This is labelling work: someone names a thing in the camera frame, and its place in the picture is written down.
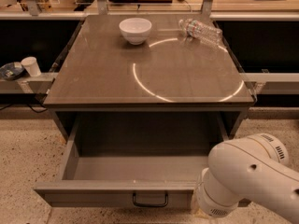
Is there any white ceramic bowl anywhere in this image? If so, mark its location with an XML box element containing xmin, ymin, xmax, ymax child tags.
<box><xmin>119</xmin><ymin>18</ymin><xmax>152</xmax><ymax>45</ymax></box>

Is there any white paper cup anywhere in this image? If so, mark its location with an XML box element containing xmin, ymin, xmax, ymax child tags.
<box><xmin>21</xmin><ymin>57</ymin><xmax>41</xmax><ymax>77</ymax></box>

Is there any black top drawer handle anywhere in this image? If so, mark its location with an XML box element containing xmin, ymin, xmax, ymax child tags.
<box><xmin>132</xmin><ymin>193</ymin><xmax>168</xmax><ymax>208</ymax></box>

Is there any dark round dish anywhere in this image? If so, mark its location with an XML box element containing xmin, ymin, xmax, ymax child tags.
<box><xmin>0</xmin><ymin>62</ymin><xmax>25</xmax><ymax>81</ymax></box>

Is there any clear plastic water bottle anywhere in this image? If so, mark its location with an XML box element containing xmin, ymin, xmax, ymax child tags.
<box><xmin>178</xmin><ymin>19</ymin><xmax>222</xmax><ymax>46</ymax></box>

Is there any grey top drawer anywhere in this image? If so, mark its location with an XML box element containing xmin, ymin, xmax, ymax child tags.
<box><xmin>35</xmin><ymin>112</ymin><xmax>229</xmax><ymax>208</ymax></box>

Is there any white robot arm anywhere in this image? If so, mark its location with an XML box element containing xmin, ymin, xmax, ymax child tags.
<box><xmin>191</xmin><ymin>133</ymin><xmax>299</xmax><ymax>224</ymax></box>

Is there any grey drawer cabinet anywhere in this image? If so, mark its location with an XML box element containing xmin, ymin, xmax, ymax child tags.
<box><xmin>42</xmin><ymin>13</ymin><xmax>257</xmax><ymax>142</ymax></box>

